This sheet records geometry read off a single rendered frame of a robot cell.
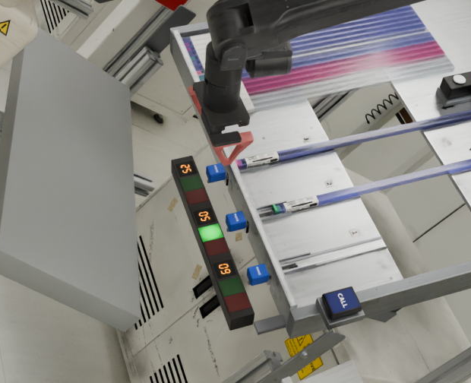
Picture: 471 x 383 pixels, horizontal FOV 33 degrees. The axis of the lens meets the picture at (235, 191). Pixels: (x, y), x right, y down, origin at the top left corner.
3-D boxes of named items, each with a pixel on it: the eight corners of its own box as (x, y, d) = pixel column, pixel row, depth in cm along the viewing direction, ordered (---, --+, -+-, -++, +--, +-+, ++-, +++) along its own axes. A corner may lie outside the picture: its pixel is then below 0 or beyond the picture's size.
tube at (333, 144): (235, 170, 141) (236, 166, 140) (233, 164, 141) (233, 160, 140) (485, 115, 153) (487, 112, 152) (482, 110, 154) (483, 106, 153)
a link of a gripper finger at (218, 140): (236, 139, 135) (241, 99, 127) (251, 170, 130) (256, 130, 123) (197, 147, 133) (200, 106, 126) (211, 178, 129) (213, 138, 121)
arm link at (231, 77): (202, 33, 118) (210, 58, 115) (248, 30, 120) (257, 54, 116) (200, 68, 124) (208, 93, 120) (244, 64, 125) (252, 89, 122)
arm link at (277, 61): (213, -2, 113) (224, 48, 110) (290, -8, 115) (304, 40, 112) (205, 48, 124) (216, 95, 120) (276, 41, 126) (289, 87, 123)
